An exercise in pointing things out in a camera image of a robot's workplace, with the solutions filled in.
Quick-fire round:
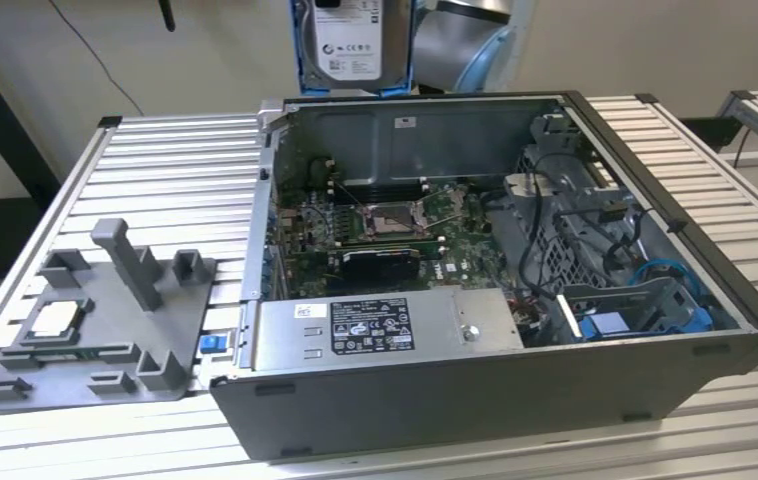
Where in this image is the black RAM slot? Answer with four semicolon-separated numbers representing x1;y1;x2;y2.
338;180;427;199

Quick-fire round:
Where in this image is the grey plastic parts rack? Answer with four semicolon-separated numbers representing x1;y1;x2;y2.
0;218;221;415

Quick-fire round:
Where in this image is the thin dark hanging cable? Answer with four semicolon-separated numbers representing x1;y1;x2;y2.
732;127;752;169

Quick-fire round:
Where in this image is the green RAM stick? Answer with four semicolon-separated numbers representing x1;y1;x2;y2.
2;344;135;362
341;238;446;252

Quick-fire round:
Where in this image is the green motherboard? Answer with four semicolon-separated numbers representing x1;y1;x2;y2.
271;182;512;296

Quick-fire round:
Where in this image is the black graphics card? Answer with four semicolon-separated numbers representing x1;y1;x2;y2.
337;249;421;287

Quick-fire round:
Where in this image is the thin black wall cable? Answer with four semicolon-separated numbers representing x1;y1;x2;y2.
49;0;145;116

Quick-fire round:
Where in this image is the blue data wire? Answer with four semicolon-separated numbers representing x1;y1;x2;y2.
629;258;694;289

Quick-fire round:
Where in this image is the metal socket cover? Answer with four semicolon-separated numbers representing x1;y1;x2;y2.
418;192;473;229

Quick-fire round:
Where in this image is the black box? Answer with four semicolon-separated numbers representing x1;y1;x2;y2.
678;115;741;154

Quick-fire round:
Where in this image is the blue plastic bay bracket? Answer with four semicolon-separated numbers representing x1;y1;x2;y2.
578;312;634;342

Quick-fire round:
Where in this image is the thin wire locking lever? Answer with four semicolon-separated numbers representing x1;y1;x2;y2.
335;178;371;210

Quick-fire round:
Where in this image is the blue case latch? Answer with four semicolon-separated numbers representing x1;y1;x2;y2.
197;334;229;357

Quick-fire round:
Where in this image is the black power wire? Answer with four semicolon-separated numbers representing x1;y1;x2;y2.
525;152;594;302

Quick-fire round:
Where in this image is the CPU socket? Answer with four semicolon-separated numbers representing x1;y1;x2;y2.
359;202;431;240

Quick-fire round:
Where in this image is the grey power supply unit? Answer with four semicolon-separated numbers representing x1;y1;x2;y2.
250;287;528;372

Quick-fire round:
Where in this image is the hard disk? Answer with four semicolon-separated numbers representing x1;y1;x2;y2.
290;0;419;100

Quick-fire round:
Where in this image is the black open PC case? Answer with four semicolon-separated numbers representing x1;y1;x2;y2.
209;89;758;461

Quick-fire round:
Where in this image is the silver CPU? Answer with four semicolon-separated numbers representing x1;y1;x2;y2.
26;301;86;337

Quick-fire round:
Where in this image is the perforated metal drive cage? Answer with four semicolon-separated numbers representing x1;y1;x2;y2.
485;172;628;301

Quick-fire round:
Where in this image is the grey metal disk bay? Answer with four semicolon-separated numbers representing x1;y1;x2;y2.
556;277;718;346

